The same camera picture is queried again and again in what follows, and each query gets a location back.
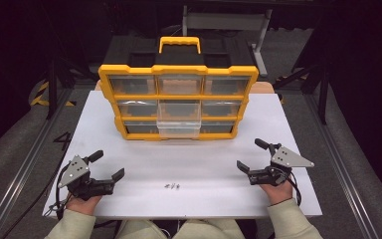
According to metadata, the person's left hand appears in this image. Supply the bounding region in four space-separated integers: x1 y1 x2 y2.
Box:
66 194 103 217

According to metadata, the right hand-held gripper cable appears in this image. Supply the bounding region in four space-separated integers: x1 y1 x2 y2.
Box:
286 177 303 207

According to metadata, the black tripod stand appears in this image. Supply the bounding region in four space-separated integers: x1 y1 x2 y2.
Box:
273 19 331 126
44 33 93 121

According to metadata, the yellow black floor tape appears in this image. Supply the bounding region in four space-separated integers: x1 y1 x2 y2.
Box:
29 80 78 109

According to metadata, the person's beige zip jacket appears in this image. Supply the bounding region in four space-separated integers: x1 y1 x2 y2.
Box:
114 218 247 239

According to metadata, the grey metal stand frame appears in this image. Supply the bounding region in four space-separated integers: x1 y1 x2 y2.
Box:
181 4 274 78

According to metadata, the clear plastic pulled-out drawer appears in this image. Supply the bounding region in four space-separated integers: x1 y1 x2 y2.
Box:
156 100 202 139

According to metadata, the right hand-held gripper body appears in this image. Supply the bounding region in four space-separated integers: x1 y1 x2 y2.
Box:
247 142 315 187

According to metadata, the aluminium floor rail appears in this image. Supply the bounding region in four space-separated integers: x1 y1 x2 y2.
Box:
302 94 382 239
0 89 76 239

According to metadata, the hand-held gripper cable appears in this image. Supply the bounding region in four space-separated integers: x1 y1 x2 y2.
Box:
0 158 73 239
286 177 303 207

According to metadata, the left hand-held gripper cable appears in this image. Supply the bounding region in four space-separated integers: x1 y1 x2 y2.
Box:
0 158 73 239

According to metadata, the set of closed clear drawers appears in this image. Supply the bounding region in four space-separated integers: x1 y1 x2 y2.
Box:
108 75 252 134

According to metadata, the yellow black drawer organizer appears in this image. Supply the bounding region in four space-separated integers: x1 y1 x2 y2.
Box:
97 35 261 141

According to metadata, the person's right hand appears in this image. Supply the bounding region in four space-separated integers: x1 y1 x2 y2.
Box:
260 180 294 206

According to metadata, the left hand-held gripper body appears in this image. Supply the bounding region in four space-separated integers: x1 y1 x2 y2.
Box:
57 154 116 202

